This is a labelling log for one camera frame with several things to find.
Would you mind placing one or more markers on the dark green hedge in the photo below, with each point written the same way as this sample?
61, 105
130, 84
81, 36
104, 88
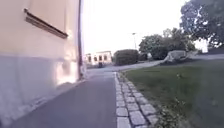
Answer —
125, 56

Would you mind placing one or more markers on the pale distant building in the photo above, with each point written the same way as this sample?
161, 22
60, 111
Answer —
97, 57

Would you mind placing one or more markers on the street lamp pole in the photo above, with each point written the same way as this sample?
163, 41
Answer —
134, 40

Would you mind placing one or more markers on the brown drainpipe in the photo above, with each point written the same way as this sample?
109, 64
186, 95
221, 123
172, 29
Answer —
79, 40

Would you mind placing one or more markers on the grey asphalt path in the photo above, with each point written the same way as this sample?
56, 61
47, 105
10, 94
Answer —
90, 103

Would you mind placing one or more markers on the cobblestone border strip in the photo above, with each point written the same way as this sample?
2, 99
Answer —
128, 106

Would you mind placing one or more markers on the group of trees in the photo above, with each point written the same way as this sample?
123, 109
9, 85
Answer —
165, 45

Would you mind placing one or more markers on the grey stone block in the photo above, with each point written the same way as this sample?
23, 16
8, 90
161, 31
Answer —
175, 55

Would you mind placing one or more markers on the grass lawn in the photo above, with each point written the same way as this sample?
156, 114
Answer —
180, 83

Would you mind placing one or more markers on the beige plastered building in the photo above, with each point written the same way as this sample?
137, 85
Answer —
36, 50

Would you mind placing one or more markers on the large tree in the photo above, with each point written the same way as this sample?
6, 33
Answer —
204, 18

